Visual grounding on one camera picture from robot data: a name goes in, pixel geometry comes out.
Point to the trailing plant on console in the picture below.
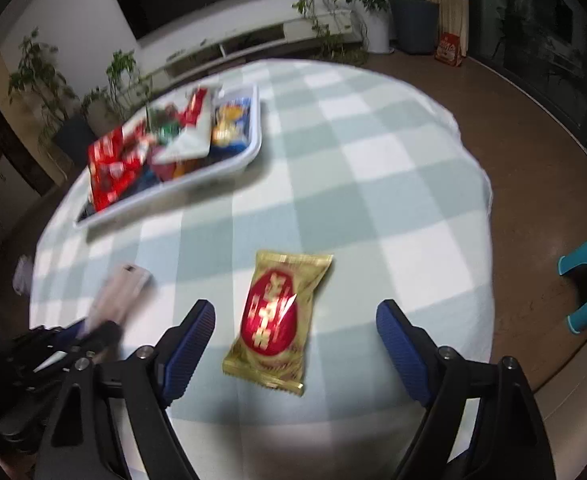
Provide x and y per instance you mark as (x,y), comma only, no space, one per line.
(318,15)

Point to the white television console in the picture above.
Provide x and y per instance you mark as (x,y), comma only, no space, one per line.
(253,40)

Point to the bushy plant in white pot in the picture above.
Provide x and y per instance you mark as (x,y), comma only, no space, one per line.
(373,15)

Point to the white trash bin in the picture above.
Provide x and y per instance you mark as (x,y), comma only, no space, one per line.
(23,275)

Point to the dark glass sliding door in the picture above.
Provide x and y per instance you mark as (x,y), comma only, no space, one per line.
(538,35)

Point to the blue and yellow snack packet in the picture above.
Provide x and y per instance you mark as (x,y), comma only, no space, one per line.
(228,125)

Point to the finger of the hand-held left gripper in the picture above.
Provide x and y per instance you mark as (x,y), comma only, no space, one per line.
(70,331)
(105,340)

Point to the white paper snack packet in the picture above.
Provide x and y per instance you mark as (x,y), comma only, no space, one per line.
(186,142)

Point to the small plant in grey pot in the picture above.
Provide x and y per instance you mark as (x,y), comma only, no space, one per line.
(98,110)

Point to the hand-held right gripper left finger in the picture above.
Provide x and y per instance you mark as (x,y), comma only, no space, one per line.
(188,360)

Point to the thin trailing green plant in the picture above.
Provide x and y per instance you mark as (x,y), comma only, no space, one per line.
(123,80)

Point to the red gift box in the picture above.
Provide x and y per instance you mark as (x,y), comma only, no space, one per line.
(449,50)

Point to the large-leaf plant in dark pot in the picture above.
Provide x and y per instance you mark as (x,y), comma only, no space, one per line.
(413,20)

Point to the tall leafy plant dark pot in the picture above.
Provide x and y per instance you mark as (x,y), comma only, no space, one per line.
(48,95)

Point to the gold and red snack packet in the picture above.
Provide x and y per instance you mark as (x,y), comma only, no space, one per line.
(273,320)

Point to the pink snack packet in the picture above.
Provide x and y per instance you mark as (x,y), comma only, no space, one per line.
(123,285)

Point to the large red snack packet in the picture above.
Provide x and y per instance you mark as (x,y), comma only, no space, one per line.
(110,170)

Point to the white plastic tray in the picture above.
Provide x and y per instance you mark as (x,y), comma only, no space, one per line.
(243,160)

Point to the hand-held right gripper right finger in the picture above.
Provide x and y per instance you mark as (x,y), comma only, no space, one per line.
(406,355)

